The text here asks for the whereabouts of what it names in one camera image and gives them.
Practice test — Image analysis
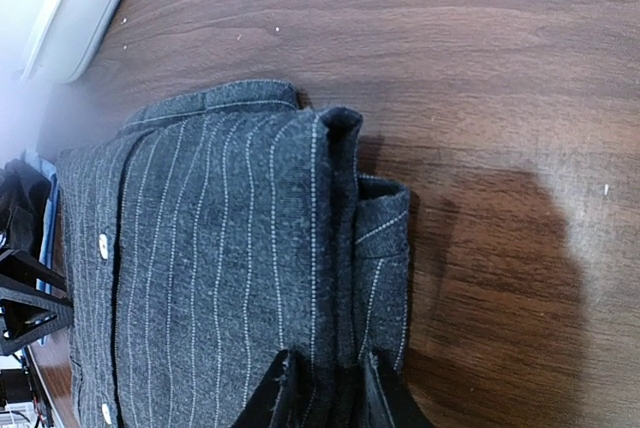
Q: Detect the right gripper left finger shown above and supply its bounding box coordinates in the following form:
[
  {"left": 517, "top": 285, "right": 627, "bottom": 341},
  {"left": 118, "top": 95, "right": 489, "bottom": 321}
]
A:
[{"left": 232, "top": 350, "right": 301, "bottom": 428}]

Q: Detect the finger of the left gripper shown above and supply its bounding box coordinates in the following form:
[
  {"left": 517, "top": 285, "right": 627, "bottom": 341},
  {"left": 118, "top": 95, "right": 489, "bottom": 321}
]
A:
[{"left": 1, "top": 249, "right": 73, "bottom": 356}]

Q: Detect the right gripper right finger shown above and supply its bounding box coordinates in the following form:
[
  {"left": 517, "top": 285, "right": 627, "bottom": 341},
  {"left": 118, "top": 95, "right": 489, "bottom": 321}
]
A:
[{"left": 363, "top": 349, "right": 435, "bottom": 428}]

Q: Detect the black shirt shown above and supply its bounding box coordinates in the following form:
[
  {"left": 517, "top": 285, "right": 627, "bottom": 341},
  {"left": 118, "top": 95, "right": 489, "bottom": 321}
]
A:
[{"left": 1, "top": 159, "right": 51, "bottom": 258}]

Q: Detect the dark pinstriped long sleeve shirt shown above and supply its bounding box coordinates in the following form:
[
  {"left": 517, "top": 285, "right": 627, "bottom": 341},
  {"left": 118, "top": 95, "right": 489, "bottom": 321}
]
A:
[{"left": 56, "top": 80, "right": 410, "bottom": 427}]

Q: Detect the light blue shirt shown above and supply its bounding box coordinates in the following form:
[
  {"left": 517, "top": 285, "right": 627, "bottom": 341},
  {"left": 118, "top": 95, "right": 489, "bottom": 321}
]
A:
[{"left": 21, "top": 151, "right": 59, "bottom": 270}]

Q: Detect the white plastic basin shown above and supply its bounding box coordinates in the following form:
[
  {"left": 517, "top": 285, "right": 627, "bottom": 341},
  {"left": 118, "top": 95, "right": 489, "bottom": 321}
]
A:
[{"left": 20, "top": 0, "right": 121, "bottom": 84}]

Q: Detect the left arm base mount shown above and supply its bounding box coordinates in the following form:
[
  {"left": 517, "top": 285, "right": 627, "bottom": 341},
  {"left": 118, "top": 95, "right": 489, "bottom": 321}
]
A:
[{"left": 1, "top": 350, "right": 56, "bottom": 428}]

